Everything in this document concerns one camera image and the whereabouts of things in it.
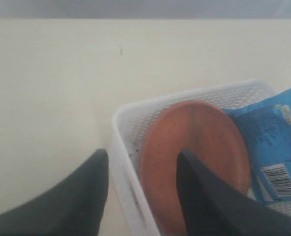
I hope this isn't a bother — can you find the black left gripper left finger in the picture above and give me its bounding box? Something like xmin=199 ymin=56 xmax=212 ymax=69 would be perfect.
xmin=0 ymin=149 xmax=109 ymax=236

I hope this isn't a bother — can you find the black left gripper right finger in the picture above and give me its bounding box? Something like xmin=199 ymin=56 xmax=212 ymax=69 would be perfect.
xmin=176 ymin=150 xmax=291 ymax=236

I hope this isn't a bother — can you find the white perforated plastic basket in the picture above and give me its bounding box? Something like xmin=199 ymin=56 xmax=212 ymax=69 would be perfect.
xmin=109 ymin=80 xmax=291 ymax=236

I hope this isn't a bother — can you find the brown wooden plate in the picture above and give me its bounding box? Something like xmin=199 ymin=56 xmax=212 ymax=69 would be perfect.
xmin=139 ymin=101 xmax=250 ymax=236

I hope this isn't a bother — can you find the blue chips bag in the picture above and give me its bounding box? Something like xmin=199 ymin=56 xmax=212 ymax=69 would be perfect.
xmin=225 ymin=88 xmax=291 ymax=201

